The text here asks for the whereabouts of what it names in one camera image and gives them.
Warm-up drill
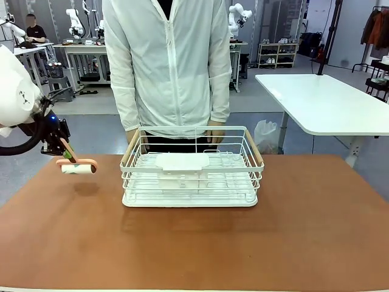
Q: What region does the clear plastic bag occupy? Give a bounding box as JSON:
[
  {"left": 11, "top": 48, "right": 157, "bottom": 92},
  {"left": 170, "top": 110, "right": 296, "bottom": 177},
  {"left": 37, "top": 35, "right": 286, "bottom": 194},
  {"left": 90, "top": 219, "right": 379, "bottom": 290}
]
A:
[{"left": 253, "top": 119, "right": 285, "bottom": 155}]

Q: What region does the grey plastic stool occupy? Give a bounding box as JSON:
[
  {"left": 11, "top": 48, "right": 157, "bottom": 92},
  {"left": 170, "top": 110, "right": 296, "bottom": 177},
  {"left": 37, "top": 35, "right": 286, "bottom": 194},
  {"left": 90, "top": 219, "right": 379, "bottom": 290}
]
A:
[{"left": 47, "top": 75, "right": 76, "bottom": 103}]

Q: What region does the black utility cart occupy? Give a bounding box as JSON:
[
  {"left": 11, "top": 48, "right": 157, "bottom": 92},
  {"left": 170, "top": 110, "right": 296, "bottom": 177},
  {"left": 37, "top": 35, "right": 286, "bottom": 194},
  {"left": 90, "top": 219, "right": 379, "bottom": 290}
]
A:
[{"left": 364, "top": 59, "right": 389, "bottom": 103}]

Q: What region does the person's left forearm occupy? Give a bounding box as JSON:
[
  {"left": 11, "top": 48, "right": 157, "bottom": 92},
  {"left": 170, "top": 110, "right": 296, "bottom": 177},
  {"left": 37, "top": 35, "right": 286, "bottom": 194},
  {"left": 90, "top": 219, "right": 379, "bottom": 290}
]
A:
[{"left": 208, "top": 72, "right": 232, "bottom": 124}]

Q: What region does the white wire dish rack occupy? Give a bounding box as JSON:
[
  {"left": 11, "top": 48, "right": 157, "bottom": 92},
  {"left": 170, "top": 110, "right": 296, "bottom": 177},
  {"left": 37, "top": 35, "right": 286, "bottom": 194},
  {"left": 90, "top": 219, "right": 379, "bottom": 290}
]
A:
[{"left": 119, "top": 125, "right": 265, "bottom": 209}]

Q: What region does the black pole stand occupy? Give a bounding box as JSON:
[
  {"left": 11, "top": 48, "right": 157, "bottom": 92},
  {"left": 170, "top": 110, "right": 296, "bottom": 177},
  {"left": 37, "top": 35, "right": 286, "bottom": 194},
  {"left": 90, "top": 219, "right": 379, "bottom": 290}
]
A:
[{"left": 317, "top": 0, "right": 344, "bottom": 76}]

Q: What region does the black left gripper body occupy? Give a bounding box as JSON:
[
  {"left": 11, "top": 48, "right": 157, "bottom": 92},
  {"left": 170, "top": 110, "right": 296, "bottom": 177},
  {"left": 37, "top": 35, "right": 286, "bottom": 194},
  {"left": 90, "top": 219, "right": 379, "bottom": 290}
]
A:
[{"left": 41, "top": 114, "right": 71, "bottom": 155}]

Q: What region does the white desk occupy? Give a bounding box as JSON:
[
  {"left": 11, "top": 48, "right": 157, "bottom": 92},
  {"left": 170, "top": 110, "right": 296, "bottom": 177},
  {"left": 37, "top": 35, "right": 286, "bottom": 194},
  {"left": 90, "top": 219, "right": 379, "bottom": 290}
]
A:
[{"left": 13, "top": 42, "right": 55, "bottom": 86}]

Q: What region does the clothes rack with jackets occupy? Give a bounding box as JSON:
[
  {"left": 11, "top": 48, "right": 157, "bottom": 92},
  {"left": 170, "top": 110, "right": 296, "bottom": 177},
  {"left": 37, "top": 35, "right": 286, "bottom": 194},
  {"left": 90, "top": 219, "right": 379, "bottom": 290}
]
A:
[{"left": 352, "top": 5, "right": 389, "bottom": 74}]

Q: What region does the white plastic drain tray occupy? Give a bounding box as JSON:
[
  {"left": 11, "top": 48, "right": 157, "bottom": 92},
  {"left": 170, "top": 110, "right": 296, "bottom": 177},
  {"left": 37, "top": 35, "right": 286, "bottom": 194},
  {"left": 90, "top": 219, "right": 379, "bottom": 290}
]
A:
[{"left": 122, "top": 188, "right": 259, "bottom": 209}]

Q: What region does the narrow background desk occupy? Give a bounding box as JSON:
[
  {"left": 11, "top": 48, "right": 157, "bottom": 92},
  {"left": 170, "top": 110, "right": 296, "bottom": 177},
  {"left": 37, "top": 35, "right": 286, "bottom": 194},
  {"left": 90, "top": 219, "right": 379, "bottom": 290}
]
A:
[{"left": 229, "top": 41, "right": 249, "bottom": 92}]

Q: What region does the white background workbench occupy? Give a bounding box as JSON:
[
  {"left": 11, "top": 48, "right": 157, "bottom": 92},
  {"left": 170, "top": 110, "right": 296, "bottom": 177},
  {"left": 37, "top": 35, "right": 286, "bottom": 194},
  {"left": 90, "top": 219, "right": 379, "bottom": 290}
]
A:
[{"left": 53, "top": 43, "right": 112, "bottom": 92}]

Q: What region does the large white table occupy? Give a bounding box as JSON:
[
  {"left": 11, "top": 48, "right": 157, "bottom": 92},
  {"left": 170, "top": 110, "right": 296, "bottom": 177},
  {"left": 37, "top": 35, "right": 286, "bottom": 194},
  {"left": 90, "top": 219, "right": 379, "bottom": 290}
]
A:
[{"left": 254, "top": 74, "right": 389, "bottom": 168}]

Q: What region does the pink handled lint roller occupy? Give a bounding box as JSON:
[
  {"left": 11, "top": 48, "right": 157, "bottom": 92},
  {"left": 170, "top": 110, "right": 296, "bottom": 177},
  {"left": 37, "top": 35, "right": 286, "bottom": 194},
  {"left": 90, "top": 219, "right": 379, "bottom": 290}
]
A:
[{"left": 56, "top": 137, "right": 98, "bottom": 175}]

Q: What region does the wooden shoe rack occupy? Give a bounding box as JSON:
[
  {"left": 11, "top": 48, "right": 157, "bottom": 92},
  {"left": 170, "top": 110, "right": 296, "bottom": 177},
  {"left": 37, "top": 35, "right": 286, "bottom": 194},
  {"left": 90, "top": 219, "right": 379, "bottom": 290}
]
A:
[{"left": 257, "top": 42, "right": 300, "bottom": 69}]

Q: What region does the black bags pile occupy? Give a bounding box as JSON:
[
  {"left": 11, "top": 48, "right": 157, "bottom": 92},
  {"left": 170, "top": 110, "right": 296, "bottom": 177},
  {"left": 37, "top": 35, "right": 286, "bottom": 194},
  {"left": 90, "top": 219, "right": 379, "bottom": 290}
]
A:
[{"left": 299, "top": 32, "right": 325, "bottom": 59}]

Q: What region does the person in white jacket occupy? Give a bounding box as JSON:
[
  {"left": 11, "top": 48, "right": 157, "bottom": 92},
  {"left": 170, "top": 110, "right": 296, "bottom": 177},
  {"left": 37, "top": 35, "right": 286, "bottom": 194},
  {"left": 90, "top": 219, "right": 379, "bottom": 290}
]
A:
[{"left": 102, "top": 0, "right": 232, "bottom": 153}]

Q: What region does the person's left hand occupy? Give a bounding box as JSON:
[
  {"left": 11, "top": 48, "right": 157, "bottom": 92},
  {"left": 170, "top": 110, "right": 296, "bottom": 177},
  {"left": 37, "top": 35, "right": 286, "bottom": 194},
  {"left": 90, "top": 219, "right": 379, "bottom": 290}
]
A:
[{"left": 205, "top": 120, "right": 226, "bottom": 145}]

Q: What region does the person's right hand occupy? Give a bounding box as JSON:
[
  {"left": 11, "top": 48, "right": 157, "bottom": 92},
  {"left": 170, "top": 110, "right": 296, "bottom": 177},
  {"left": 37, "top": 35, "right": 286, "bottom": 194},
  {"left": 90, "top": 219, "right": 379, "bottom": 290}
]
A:
[{"left": 126, "top": 129, "right": 144, "bottom": 150}]

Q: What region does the person's right forearm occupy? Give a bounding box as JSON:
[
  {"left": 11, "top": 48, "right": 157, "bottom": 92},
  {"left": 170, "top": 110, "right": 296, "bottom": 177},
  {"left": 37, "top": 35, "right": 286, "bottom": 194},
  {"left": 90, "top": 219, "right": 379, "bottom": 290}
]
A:
[{"left": 111, "top": 85, "right": 142, "bottom": 133}]

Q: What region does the black mesh basket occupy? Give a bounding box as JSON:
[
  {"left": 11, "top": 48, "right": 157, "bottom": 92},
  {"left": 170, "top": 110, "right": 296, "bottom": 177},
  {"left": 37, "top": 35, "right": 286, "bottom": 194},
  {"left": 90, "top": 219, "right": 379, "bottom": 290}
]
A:
[{"left": 45, "top": 62, "right": 64, "bottom": 79}]

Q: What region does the seated person in black shirt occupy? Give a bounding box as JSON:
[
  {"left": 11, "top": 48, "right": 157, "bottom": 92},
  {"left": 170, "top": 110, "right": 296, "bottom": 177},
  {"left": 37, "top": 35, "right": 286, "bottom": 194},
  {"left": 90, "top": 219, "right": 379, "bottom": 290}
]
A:
[{"left": 24, "top": 13, "right": 48, "bottom": 43}]

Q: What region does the white plastic insert tray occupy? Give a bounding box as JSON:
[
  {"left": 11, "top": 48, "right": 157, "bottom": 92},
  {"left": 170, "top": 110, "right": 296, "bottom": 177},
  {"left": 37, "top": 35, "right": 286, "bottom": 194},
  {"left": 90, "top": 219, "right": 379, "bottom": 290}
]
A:
[{"left": 156, "top": 153, "right": 210, "bottom": 172}]

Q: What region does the black cable hose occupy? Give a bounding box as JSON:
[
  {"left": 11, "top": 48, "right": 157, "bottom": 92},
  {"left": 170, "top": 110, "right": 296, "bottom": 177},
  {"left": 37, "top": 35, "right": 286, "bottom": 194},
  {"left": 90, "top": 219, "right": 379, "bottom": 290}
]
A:
[{"left": 0, "top": 91, "right": 61, "bottom": 156}]

